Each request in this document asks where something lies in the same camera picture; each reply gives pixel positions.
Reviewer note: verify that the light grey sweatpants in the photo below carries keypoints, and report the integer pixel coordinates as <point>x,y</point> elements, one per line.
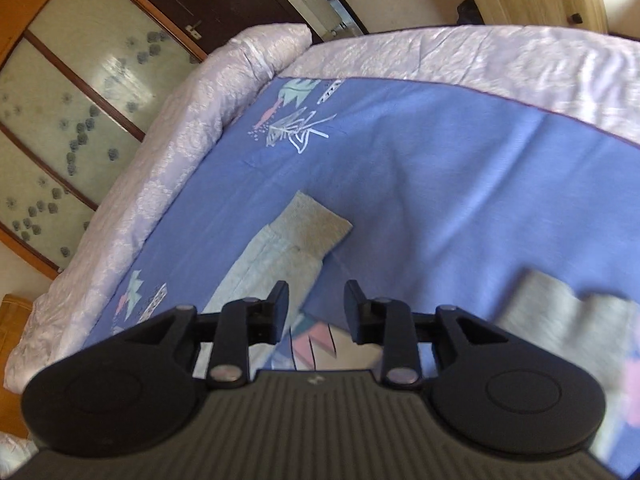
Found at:
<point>596,333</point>

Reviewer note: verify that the wooden frosted glass wardrobe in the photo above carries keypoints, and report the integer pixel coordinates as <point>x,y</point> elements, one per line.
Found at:
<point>81,83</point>

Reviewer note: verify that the blue patterned bed sheet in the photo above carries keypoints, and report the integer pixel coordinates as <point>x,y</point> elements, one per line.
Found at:
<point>452,195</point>

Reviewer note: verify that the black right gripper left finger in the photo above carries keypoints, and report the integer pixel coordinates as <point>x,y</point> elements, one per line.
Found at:
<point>139,387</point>

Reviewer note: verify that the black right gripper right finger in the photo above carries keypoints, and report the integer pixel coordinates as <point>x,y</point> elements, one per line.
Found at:
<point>490,389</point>

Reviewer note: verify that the pale pink quilted comforter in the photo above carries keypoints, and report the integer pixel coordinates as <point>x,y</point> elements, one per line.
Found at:
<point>584,76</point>

